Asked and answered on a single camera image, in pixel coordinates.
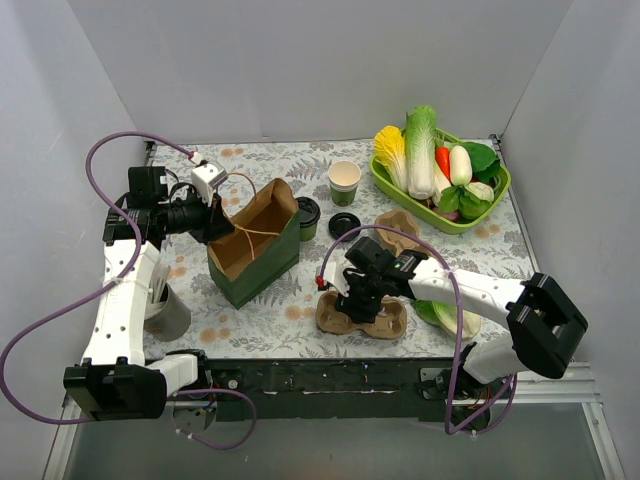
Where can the white radish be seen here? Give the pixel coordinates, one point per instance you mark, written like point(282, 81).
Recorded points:
point(460, 166)

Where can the floral patterned table mat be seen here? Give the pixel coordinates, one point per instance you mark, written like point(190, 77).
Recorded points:
point(279, 322)

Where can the green paper coffee cup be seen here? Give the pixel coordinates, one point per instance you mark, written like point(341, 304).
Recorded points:
point(306, 234)

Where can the dark green leafy vegetable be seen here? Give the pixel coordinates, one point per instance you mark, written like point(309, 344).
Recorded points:
point(455, 199)

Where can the green plastic vegetable basket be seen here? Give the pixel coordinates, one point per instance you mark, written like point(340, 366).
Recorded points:
point(498, 176)

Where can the tall green napa cabbage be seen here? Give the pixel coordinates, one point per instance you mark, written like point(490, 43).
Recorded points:
point(420, 148)

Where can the small white bok choy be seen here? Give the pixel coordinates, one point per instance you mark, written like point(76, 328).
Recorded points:
point(482, 191)

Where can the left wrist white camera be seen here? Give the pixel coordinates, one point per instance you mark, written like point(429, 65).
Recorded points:
point(206, 178)

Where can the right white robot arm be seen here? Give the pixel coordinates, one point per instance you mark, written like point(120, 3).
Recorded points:
point(544, 327)

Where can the grey straw holder cup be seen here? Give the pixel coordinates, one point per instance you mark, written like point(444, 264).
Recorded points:
point(169, 318)

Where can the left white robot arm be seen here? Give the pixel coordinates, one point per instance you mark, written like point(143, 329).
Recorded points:
point(135, 228)

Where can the brown pulp cup carrier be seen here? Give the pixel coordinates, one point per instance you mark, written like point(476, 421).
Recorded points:
point(389, 324)

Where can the green lettuce on mat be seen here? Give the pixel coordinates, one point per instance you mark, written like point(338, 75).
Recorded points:
point(444, 316)

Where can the green brown paper bag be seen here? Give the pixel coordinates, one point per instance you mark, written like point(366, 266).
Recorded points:
point(264, 245)

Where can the aluminium frame rail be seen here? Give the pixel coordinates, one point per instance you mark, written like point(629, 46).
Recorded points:
point(550, 385)

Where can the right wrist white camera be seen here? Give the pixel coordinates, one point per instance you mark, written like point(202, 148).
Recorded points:
point(332, 276)

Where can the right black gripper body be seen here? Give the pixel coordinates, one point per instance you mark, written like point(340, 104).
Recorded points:
point(358, 298)

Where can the red orange pepper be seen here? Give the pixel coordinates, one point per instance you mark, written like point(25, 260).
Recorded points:
point(442, 156)

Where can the yellow cabbage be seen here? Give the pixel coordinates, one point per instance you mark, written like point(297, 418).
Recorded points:
point(389, 149)

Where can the wrist white camera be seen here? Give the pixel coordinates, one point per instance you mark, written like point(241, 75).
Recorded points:
point(206, 178)
point(332, 276)

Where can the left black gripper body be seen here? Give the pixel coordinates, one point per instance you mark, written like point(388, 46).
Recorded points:
point(213, 221)

